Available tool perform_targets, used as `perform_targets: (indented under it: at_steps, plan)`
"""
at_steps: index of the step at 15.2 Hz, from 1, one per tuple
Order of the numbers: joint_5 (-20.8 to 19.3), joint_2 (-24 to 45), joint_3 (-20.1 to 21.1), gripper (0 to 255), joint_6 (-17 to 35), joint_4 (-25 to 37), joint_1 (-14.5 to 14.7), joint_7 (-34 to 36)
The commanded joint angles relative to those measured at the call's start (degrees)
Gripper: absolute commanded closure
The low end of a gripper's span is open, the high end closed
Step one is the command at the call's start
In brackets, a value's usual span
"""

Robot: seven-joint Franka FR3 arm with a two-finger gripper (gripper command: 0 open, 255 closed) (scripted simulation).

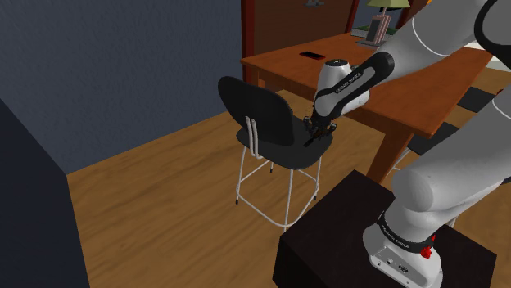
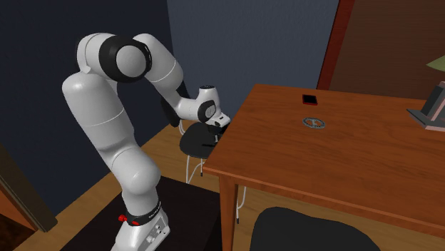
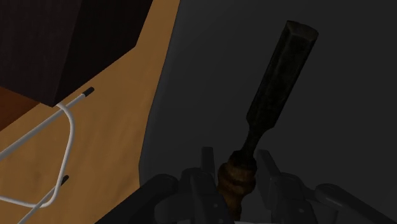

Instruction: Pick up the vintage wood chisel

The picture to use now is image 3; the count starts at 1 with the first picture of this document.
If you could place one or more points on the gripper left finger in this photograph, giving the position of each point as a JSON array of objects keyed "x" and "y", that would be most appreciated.
[{"x": 198, "y": 192}]

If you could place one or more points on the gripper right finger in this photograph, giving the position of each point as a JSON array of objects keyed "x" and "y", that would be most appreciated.
[{"x": 288, "y": 195}]

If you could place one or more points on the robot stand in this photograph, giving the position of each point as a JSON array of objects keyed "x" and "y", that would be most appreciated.
[{"x": 46, "y": 40}]

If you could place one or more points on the white metal tube frame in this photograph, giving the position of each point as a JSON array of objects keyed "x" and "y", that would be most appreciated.
[{"x": 69, "y": 136}]

